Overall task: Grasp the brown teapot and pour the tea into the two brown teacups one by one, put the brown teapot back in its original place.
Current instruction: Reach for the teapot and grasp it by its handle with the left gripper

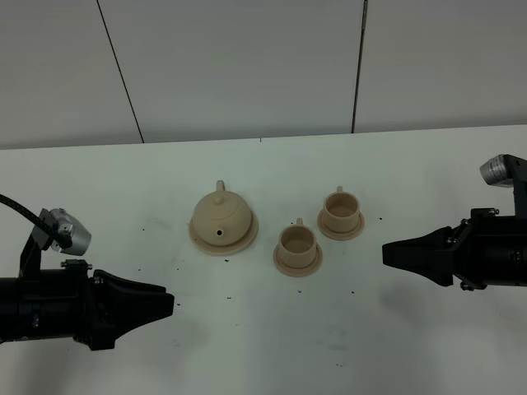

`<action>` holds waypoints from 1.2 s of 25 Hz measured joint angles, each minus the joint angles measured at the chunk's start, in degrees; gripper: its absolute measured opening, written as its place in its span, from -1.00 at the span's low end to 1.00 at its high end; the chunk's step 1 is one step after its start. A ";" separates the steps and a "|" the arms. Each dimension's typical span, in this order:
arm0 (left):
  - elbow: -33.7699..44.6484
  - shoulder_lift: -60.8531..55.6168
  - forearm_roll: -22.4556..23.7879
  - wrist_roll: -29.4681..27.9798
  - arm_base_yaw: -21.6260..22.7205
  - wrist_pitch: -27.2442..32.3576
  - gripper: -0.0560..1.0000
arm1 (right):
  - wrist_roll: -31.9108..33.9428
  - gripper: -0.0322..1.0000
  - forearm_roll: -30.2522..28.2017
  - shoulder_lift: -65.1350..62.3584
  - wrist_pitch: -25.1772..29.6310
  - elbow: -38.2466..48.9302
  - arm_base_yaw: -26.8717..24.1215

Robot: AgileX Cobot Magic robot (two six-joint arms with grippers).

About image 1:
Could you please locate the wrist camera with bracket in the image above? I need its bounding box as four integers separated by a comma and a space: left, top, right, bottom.
479, 154, 527, 219
19, 208, 91, 280

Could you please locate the beige teapot saucer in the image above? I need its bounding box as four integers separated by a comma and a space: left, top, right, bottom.
189, 211, 259, 256

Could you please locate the beige ceramic teapot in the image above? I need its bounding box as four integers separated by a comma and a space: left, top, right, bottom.
192, 180, 252, 247

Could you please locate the near beige cup saucer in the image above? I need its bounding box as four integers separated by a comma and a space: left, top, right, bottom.
273, 241, 323, 277

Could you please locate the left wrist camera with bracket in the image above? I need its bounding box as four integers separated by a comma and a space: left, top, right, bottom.
19, 208, 91, 280

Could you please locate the black braided left cable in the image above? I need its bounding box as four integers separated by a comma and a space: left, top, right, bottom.
0, 193, 54, 234

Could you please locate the beige teacup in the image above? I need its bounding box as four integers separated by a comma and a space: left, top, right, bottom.
277, 218, 316, 269
322, 186, 360, 234

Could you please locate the far beige teacup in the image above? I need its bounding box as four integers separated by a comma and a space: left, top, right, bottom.
322, 186, 360, 234

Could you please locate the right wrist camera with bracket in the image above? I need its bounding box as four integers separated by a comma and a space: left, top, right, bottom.
479, 154, 527, 219

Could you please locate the far beige cup saucer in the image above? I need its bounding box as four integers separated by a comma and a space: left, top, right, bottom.
317, 210, 365, 241

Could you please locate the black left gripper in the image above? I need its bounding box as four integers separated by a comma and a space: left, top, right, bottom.
1, 260, 175, 351

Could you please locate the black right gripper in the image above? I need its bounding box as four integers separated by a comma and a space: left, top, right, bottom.
382, 208, 526, 291

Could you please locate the beige cup saucer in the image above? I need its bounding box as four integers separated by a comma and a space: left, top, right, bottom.
273, 241, 323, 277
317, 210, 365, 241

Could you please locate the near beige teacup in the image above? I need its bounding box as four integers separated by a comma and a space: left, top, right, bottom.
277, 218, 316, 269

